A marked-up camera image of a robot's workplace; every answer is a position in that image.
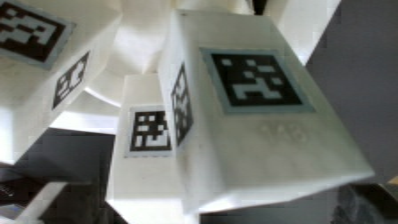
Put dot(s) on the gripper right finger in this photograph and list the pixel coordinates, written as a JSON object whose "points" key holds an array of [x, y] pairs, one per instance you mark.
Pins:
{"points": [[366, 204]]}

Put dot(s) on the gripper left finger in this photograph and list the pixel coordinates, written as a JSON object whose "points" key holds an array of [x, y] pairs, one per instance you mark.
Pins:
{"points": [[28, 216]]}

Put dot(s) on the white round stool seat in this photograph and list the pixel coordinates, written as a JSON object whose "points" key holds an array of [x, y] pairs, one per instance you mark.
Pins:
{"points": [[91, 113]]}

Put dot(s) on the white U-shaped obstacle fence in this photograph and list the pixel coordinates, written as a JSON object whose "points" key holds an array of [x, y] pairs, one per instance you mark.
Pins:
{"points": [[300, 17]]}

